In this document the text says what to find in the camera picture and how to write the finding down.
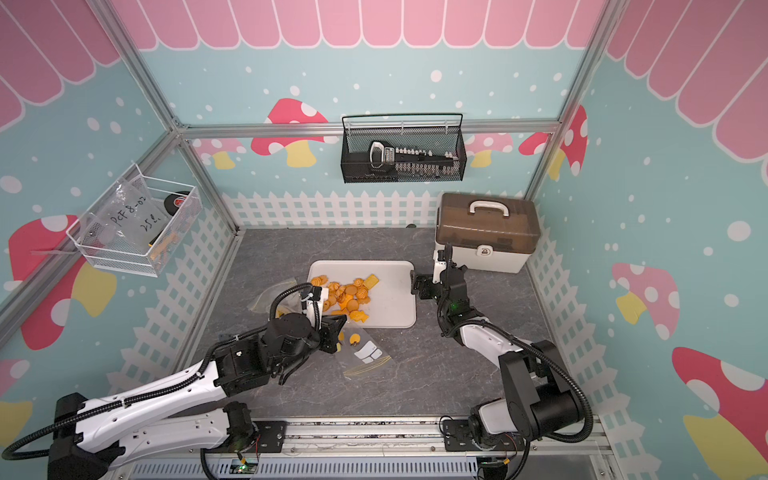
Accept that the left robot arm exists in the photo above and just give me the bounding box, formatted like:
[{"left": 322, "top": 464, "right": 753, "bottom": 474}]
[{"left": 2, "top": 283, "right": 347, "bottom": 479}]

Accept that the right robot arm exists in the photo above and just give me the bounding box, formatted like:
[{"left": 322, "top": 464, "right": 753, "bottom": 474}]
[{"left": 411, "top": 245, "right": 594, "bottom": 449}]

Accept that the pile of poured cookies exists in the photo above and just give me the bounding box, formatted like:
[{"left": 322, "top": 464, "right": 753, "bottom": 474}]
[{"left": 310, "top": 274, "right": 379, "bottom": 323}]

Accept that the clear labelled plastic bag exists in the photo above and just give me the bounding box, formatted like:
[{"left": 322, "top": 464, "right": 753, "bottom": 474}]
[{"left": 93, "top": 176, "right": 170, "bottom": 255}]

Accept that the white plastic tray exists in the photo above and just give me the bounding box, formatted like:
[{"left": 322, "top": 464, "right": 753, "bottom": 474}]
[{"left": 307, "top": 260, "right": 416, "bottom": 329}]

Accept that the brown lid storage box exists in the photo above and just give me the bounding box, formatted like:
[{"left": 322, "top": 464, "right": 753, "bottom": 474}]
[{"left": 435, "top": 193, "right": 541, "bottom": 274}]

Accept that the socket set in basket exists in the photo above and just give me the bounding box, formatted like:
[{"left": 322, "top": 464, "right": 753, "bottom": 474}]
[{"left": 368, "top": 141, "right": 463, "bottom": 181}]

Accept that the black tape roll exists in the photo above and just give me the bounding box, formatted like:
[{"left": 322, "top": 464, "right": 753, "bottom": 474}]
[{"left": 163, "top": 191, "right": 190, "bottom": 216}]

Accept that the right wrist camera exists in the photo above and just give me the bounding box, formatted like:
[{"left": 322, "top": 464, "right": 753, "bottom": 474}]
[{"left": 432, "top": 248, "right": 451, "bottom": 284}]

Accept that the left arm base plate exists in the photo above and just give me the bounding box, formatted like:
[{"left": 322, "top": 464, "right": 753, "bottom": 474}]
[{"left": 241, "top": 420, "right": 288, "bottom": 454}]

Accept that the black wire mesh basket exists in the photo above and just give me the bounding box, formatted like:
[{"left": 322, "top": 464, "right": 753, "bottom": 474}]
[{"left": 340, "top": 113, "right": 467, "bottom": 183}]

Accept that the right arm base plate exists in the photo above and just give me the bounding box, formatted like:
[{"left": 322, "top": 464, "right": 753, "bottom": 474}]
[{"left": 438, "top": 416, "right": 524, "bottom": 454}]

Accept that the white wire wall basket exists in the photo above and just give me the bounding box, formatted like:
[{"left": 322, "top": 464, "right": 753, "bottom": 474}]
[{"left": 66, "top": 164, "right": 203, "bottom": 278}]

